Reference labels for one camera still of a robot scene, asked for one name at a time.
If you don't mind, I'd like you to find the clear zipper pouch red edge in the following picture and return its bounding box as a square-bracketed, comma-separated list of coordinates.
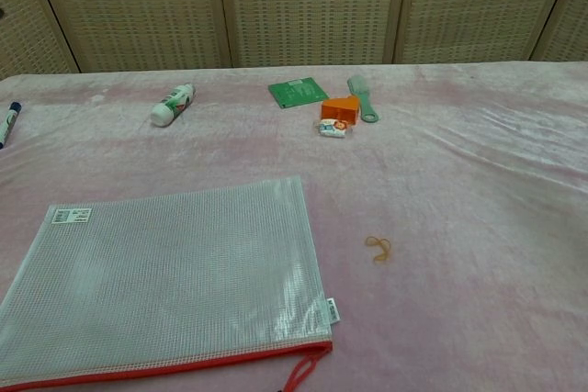
[0, 174, 342, 392]

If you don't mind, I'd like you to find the small clear eraser packet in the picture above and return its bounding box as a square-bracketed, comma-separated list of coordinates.
[312, 117, 356, 139]

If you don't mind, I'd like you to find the green square packet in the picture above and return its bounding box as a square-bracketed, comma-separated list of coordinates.
[267, 77, 328, 109]

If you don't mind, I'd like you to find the tan rubber band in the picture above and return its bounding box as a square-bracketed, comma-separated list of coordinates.
[365, 235, 394, 264]

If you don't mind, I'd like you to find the white glue bottle green label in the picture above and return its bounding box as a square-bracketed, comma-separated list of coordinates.
[150, 83, 198, 128]

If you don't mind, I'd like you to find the bamboo folding screen panel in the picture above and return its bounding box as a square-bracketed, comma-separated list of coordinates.
[394, 0, 580, 65]
[215, 0, 410, 68]
[27, 0, 231, 74]
[0, 0, 82, 81]
[532, 0, 588, 62]

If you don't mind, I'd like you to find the pink table cloth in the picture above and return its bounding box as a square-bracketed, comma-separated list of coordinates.
[0, 61, 588, 392]

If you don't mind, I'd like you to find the blue white marker pen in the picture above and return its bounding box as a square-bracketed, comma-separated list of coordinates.
[0, 101, 23, 151]

